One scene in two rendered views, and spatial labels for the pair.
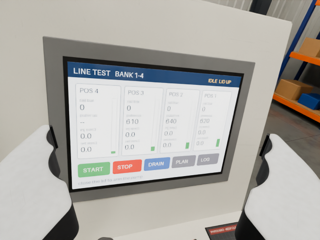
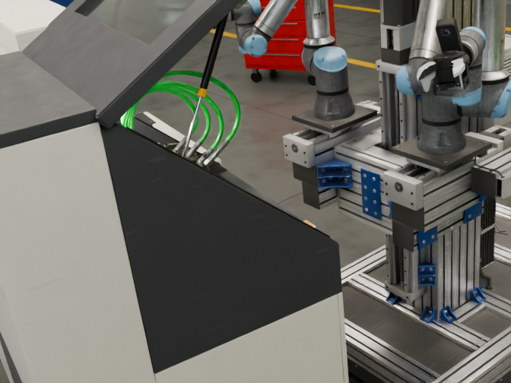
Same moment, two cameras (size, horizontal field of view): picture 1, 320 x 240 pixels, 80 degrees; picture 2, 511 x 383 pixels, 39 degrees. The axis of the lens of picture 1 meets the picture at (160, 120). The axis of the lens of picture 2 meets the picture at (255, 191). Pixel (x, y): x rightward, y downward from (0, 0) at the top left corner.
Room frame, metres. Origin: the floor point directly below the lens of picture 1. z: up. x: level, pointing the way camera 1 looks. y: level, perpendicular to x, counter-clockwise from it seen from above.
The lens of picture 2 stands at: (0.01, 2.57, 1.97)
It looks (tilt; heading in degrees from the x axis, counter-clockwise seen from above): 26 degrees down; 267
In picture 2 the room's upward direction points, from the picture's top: 7 degrees counter-clockwise
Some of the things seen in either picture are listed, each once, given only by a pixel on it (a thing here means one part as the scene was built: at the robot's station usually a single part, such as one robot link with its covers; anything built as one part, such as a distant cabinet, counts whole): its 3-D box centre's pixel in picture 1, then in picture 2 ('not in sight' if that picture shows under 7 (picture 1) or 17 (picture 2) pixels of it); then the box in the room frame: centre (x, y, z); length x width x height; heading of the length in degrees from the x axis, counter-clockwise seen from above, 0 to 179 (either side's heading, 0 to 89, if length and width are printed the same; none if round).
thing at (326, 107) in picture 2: not in sight; (333, 99); (-0.46, 0.08, 1.09); 0.15 x 0.15 x 0.10
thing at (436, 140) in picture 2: not in sight; (441, 130); (-0.71, 0.50, 1.09); 0.15 x 0.15 x 0.10
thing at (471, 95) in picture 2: not in sight; (460, 82); (-0.67, 0.79, 1.33); 0.11 x 0.08 x 0.11; 147
